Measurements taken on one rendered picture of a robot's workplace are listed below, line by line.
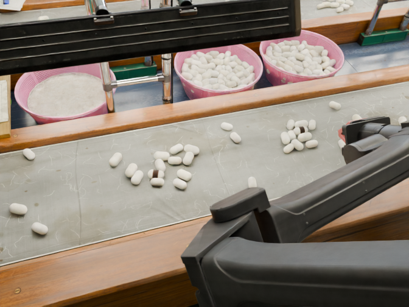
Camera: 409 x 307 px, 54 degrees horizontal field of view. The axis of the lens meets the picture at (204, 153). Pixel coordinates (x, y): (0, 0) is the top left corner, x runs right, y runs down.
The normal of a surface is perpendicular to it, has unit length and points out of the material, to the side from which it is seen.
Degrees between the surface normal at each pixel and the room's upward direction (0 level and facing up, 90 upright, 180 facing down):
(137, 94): 0
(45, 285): 0
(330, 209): 45
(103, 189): 0
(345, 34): 90
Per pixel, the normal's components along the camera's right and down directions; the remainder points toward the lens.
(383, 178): 0.44, -0.04
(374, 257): -0.35, -0.92
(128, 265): 0.06, -0.68
